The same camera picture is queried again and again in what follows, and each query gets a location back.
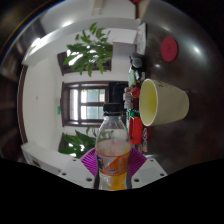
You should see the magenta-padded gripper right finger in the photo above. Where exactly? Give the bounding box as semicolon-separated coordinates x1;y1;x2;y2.
125;147;168;190

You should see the box of small jars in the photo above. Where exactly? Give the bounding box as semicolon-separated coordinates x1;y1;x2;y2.
123;86;134;111

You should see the orange drink plastic bottle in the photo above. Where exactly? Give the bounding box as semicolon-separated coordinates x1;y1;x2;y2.
94;102;132;192

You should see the dark framed window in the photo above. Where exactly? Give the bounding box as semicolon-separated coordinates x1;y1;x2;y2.
57;49;113;76
58;131;78;153

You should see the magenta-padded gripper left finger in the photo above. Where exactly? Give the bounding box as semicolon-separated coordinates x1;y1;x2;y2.
57;148;100;190

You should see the flat round red coaster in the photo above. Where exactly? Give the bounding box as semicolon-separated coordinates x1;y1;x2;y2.
160;35;179;63

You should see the leafy plant in white pot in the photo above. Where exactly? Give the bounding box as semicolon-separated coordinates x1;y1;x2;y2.
63;22;138;78
59;126;101;159

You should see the printed magazine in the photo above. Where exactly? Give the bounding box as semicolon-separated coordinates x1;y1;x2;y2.
135;22;148;56

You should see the green cloth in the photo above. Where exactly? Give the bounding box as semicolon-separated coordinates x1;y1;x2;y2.
128;68;138;86

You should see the dark wooden glazed door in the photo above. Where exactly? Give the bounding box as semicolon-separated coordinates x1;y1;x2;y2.
60;80;129;128

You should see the pale yellow cup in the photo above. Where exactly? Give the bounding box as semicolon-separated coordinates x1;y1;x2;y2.
138;78;190;127

